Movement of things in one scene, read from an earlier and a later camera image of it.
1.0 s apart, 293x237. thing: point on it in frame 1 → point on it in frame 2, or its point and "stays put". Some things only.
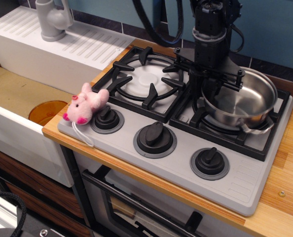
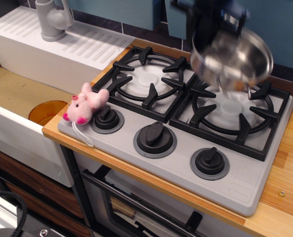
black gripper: x=209 y=59 → x=203 y=18
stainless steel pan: x=249 y=109 → x=233 y=61
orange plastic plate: x=42 y=112 stays put
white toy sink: x=25 y=71 stays put
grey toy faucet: x=55 y=18 stays put
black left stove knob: x=107 y=121 stays put
